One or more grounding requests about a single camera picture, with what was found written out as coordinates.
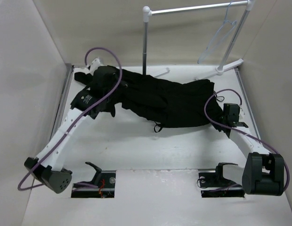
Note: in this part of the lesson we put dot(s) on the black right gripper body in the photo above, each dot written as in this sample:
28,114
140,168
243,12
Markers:
222,119

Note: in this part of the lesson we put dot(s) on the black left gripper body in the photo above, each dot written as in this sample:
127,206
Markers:
116,80

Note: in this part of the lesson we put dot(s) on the black trousers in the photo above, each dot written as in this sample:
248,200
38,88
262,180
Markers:
169,104

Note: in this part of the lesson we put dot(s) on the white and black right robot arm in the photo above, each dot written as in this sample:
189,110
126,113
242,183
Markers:
263,173

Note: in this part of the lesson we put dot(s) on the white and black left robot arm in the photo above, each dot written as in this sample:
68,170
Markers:
48,166

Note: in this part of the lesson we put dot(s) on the pale blue clothes hanger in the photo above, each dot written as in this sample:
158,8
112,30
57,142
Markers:
219,37

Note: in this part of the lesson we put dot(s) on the white metal clothes rack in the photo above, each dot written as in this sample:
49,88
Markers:
190,30

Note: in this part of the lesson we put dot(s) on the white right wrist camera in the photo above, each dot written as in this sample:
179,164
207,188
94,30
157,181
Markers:
241,113

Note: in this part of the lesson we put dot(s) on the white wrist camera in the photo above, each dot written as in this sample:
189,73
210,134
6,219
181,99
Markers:
96,63
241,113

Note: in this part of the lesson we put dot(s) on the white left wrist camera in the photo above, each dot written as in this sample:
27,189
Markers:
96,63

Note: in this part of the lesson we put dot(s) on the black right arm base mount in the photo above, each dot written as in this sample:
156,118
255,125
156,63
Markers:
211,186

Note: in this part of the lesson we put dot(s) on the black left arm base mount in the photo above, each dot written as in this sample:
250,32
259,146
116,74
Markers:
102,185

